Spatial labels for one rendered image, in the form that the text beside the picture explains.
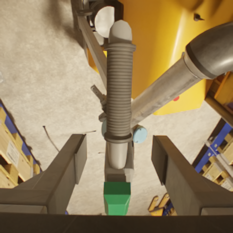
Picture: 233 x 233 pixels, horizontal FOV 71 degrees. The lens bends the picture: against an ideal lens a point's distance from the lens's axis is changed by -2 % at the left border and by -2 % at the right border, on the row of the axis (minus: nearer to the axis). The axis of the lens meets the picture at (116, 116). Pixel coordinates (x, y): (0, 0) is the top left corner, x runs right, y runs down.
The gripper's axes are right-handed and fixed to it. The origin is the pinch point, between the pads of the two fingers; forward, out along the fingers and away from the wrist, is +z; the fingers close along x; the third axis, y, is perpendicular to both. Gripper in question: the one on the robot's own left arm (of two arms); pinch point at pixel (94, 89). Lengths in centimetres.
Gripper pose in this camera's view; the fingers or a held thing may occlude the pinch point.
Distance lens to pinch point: 86.1
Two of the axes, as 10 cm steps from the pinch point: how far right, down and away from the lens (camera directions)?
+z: -5.7, -6.8, -4.7
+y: 8.2, -5.4, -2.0
